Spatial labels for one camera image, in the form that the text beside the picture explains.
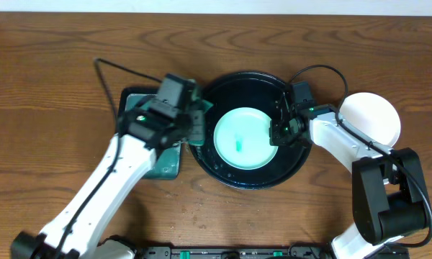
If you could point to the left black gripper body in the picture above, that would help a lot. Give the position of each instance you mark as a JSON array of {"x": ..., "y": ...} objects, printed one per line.
[{"x": 196, "y": 122}]

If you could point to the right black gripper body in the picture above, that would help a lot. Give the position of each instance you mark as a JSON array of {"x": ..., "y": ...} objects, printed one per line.
[{"x": 281, "y": 134}]

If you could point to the mint plate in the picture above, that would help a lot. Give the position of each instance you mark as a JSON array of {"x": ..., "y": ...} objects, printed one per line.
[{"x": 241, "y": 138}]

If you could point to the white plate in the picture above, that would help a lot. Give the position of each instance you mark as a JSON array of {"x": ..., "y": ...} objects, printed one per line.
[{"x": 374, "y": 116}]

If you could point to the green yellow sponge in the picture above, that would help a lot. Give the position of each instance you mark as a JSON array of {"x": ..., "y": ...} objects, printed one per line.
[{"x": 198, "y": 128}]

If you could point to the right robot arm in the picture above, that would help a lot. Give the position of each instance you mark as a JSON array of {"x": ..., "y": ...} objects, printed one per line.
[{"x": 390, "y": 203}]

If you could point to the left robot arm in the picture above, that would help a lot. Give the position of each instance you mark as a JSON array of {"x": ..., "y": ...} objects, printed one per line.
[{"x": 174, "y": 114}]

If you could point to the round black tray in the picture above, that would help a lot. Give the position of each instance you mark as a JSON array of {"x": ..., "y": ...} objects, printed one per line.
[{"x": 256, "y": 90}]

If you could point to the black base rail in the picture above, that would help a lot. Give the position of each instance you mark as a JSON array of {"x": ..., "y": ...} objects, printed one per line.
[{"x": 294, "y": 251}]

